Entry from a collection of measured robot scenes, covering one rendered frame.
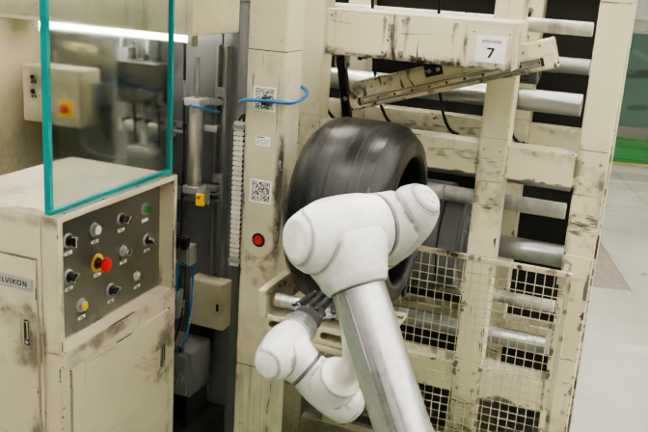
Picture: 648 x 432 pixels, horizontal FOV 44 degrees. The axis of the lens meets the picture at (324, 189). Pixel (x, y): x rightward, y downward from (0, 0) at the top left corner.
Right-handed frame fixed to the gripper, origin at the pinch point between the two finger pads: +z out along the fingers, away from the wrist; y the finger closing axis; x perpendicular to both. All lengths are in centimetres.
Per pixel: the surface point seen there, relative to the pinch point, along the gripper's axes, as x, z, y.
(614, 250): 158, 414, -70
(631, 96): 171, 958, -59
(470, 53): -58, 55, -23
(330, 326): 18.3, 10.0, 4.1
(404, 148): -35.1, 26.2, -11.7
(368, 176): -31.1, 10.6, -6.4
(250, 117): -39, 26, 38
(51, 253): -20, -44, 57
